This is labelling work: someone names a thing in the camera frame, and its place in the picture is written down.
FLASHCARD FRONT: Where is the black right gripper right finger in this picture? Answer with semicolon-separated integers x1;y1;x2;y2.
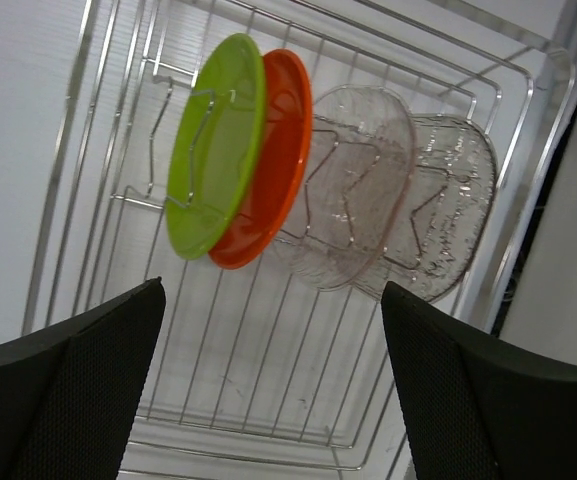
381;282;577;479

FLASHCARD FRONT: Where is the silver wire dish rack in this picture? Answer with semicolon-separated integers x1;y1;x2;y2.
21;1;574;479

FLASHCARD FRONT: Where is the orange plate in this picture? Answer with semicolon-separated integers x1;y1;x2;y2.
209;48;313;270

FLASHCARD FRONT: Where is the clear textured glass plate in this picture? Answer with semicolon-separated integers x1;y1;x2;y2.
354;114;498;302

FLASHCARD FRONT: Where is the green plate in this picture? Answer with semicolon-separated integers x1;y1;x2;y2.
164;33;267;260

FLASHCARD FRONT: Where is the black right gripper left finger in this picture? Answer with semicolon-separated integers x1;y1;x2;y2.
0;278;166;479

